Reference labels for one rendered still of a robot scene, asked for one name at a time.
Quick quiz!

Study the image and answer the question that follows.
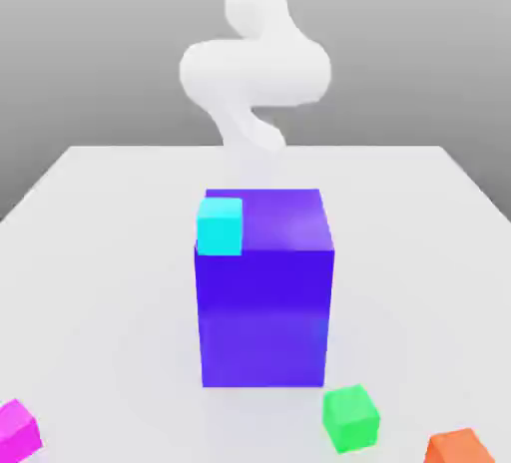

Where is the small magenta cube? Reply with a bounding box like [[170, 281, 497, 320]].
[[0, 397, 44, 463]]

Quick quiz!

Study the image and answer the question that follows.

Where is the small orange cube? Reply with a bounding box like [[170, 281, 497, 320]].
[[422, 427, 497, 463]]

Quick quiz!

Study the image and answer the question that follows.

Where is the small cyan cube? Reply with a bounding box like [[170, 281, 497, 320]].
[[196, 197, 244, 257]]

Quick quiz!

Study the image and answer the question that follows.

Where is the large purple box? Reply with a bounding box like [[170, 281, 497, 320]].
[[194, 188, 335, 389]]

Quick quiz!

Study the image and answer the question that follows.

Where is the small green cube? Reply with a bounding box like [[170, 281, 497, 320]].
[[321, 383, 381, 455]]

